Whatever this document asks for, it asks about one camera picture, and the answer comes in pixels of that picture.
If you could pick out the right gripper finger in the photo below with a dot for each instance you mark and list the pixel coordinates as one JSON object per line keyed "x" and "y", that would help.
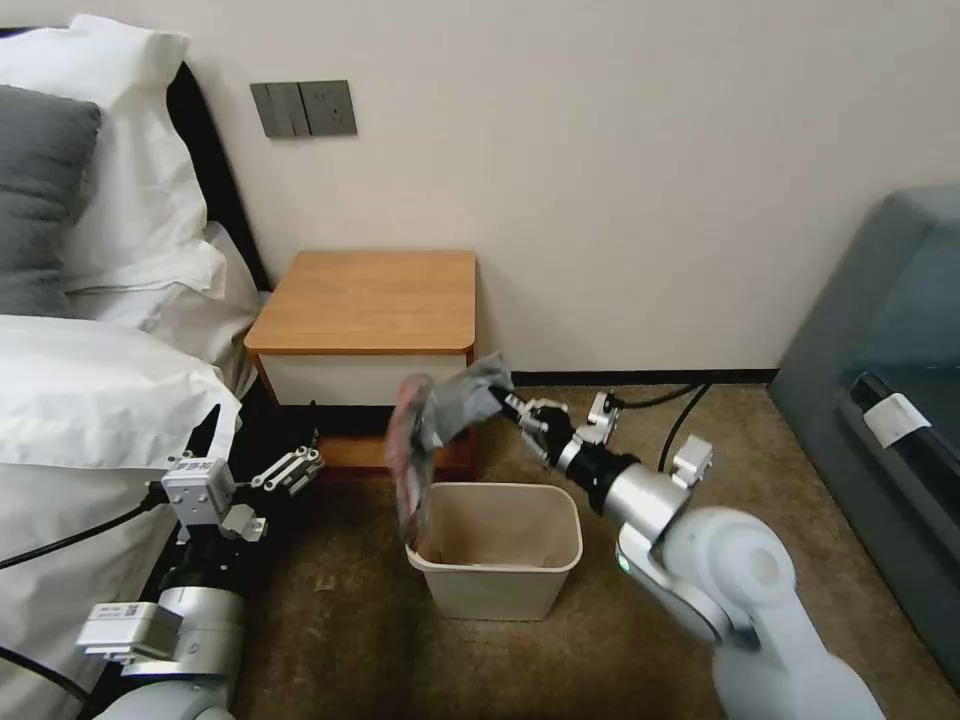
{"x": 517, "y": 401}
{"x": 525, "y": 431}

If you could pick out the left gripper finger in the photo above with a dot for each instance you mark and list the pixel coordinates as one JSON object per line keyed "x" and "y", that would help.
{"x": 296, "y": 469}
{"x": 206, "y": 439}

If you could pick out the grey garbage bag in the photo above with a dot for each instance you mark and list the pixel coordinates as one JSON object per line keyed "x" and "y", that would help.
{"x": 450, "y": 409}

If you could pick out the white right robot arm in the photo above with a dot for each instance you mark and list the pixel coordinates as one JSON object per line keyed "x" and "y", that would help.
{"x": 720, "y": 555}

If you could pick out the beige plastic trash can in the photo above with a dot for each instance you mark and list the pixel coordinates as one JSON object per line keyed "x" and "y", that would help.
{"x": 491, "y": 577}

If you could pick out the black baseboard strip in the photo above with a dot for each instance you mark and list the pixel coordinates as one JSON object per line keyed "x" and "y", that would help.
{"x": 645, "y": 373}

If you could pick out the white duvet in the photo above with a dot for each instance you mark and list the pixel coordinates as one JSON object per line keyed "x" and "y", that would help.
{"x": 82, "y": 420}

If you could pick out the wooden bedside table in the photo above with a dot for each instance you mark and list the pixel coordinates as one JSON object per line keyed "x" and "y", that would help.
{"x": 367, "y": 307}

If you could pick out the white pillow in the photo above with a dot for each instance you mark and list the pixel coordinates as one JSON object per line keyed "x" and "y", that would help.
{"x": 142, "y": 172}

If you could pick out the black bed headboard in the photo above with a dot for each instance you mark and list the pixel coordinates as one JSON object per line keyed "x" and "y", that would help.
{"x": 217, "y": 165}

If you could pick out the grey pillow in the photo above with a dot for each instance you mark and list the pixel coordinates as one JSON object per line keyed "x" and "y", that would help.
{"x": 37, "y": 195}

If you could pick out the grey-blue sofa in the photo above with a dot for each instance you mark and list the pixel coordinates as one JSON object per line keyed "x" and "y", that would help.
{"x": 885, "y": 420}

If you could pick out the white label on sofa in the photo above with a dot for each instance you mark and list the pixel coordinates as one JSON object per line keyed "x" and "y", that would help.
{"x": 896, "y": 420}

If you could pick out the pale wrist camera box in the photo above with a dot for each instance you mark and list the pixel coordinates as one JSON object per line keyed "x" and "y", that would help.
{"x": 193, "y": 487}

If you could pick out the grey wall switch panel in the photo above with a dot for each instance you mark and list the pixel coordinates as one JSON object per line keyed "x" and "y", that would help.
{"x": 304, "y": 109}

